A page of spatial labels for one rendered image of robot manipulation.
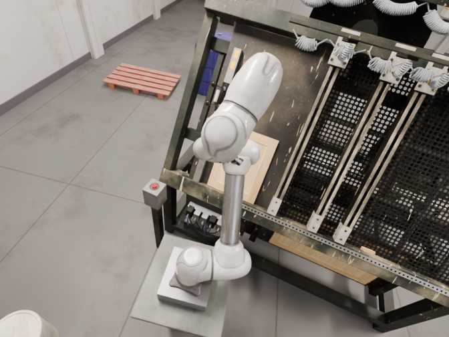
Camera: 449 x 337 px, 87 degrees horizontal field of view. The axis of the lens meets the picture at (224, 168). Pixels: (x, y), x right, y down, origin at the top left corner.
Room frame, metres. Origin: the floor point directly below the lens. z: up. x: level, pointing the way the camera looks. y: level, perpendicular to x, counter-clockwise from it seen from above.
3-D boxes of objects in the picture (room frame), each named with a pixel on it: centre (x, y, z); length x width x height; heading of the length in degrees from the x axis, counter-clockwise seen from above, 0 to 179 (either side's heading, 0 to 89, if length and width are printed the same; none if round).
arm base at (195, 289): (0.48, 0.05, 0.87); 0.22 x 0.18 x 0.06; 83
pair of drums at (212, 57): (4.41, 0.54, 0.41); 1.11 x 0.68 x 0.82; 173
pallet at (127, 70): (3.85, 1.75, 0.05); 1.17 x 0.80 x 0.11; 88
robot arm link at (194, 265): (0.49, 0.05, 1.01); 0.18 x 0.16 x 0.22; 104
